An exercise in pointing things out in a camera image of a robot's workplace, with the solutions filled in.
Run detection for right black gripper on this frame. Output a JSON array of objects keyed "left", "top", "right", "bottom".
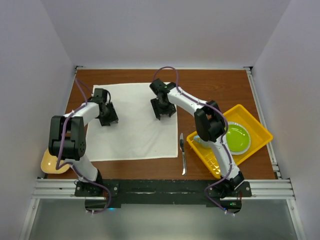
[{"left": 151, "top": 97, "right": 177, "bottom": 120}]

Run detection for white cloth napkin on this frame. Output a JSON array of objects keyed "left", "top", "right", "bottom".
[{"left": 85, "top": 83, "right": 178, "bottom": 162}]

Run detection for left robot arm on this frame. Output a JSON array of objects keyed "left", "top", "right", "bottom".
[{"left": 48, "top": 88, "right": 119, "bottom": 196}]

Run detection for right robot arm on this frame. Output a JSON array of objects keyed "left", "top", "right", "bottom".
[{"left": 149, "top": 78, "right": 245, "bottom": 197}]

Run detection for light blue mug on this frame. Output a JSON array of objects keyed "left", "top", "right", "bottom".
[{"left": 193, "top": 135, "right": 211, "bottom": 149}]

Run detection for silver table knife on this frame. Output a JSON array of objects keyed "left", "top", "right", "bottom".
[{"left": 179, "top": 133, "right": 187, "bottom": 176}]

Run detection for tan wooden plate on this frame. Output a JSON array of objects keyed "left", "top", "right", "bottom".
[{"left": 40, "top": 148, "right": 70, "bottom": 175}]

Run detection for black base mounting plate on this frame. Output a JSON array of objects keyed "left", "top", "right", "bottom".
[{"left": 74, "top": 179, "right": 252, "bottom": 213}]

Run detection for green plate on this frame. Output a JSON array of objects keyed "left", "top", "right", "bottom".
[{"left": 226, "top": 121, "right": 251, "bottom": 155}]

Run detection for yellow plastic tray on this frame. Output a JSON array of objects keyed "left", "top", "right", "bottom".
[{"left": 186, "top": 104, "right": 273, "bottom": 179}]

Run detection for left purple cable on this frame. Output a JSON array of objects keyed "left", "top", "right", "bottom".
[{"left": 54, "top": 78, "right": 112, "bottom": 215}]

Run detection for purple cable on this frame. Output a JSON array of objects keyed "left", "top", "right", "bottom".
[
  {"left": 152, "top": 66, "right": 237, "bottom": 216},
  {"left": 54, "top": 78, "right": 112, "bottom": 215}
]

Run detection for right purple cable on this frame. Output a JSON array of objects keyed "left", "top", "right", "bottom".
[{"left": 152, "top": 66, "right": 237, "bottom": 216}]

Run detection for aluminium table frame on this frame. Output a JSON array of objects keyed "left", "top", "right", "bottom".
[{"left": 20, "top": 69, "right": 298, "bottom": 240}]

